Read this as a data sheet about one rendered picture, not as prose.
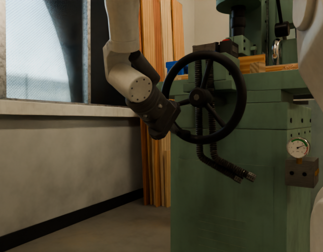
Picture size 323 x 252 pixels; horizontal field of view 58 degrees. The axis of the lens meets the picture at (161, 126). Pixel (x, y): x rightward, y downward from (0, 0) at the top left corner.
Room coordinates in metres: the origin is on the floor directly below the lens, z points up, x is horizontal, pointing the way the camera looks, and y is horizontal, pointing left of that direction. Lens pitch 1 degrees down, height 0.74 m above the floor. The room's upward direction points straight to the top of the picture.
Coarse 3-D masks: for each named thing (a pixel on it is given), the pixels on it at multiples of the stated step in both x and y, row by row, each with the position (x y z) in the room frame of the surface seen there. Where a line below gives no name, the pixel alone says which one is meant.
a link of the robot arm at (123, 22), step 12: (108, 0) 0.58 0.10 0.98; (120, 0) 0.57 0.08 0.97; (132, 0) 0.58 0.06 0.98; (108, 12) 0.60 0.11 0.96; (120, 12) 0.59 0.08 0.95; (132, 12) 0.60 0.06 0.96; (108, 24) 0.62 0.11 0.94; (120, 24) 0.60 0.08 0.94; (132, 24) 0.61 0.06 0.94; (120, 36) 0.61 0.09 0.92; (132, 36) 0.62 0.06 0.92
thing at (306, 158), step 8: (288, 160) 0.89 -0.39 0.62; (304, 160) 0.86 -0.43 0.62; (312, 160) 0.86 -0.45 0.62; (288, 168) 0.89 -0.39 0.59; (296, 168) 0.88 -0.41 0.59; (304, 168) 0.86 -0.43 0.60; (312, 168) 0.85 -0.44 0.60; (288, 176) 0.89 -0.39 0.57; (296, 176) 0.87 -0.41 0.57; (304, 176) 0.86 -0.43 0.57; (312, 176) 0.85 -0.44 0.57; (288, 184) 0.89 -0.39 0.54; (296, 184) 0.87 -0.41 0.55; (304, 184) 0.86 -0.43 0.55; (312, 184) 0.85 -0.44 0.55
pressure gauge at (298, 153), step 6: (294, 138) 0.85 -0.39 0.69; (300, 138) 0.84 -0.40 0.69; (288, 144) 0.86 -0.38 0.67; (294, 144) 0.85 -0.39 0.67; (300, 144) 0.84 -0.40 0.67; (306, 144) 0.84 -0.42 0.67; (288, 150) 0.86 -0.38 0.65; (294, 150) 0.85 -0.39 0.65; (300, 150) 0.84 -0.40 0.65; (306, 150) 0.84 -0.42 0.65; (294, 156) 0.85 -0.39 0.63; (300, 156) 0.84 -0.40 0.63; (300, 162) 0.86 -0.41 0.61
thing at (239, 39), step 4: (232, 36) 1.14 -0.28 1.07; (236, 36) 1.13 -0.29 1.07; (240, 36) 1.13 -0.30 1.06; (232, 40) 1.14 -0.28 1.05; (236, 40) 1.13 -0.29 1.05; (240, 40) 1.13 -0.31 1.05; (244, 40) 1.13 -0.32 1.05; (248, 40) 1.19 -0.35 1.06; (240, 44) 1.13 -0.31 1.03; (244, 44) 1.14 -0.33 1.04; (248, 44) 1.19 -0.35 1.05; (252, 44) 1.23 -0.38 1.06; (240, 48) 1.13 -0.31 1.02; (244, 48) 1.13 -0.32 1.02; (248, 48) 1.19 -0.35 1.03; (240, 52) 1.13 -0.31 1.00; (244, 52) 1.14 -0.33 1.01; (248, 52) 1.19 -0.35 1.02; (252, 52) 1.23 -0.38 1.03; (240, 56) 1.19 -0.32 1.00
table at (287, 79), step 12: (264, 72) 0.96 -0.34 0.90; (276, 72) 0.94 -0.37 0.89; (288, 72) 0.92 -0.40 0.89; (156, 84) 1.21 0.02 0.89; (180, 84) 1.14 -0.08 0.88; (192, 84) 1.00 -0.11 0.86; (216, 84) 0.96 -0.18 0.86; (228, 84) 0.93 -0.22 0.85; (252, 84) 0.98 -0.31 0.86; (264, 84) 0.96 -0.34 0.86; (276, 84) 0.94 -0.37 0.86; (288, 84) 0.92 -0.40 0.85; (300, 84) 0.90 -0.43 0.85
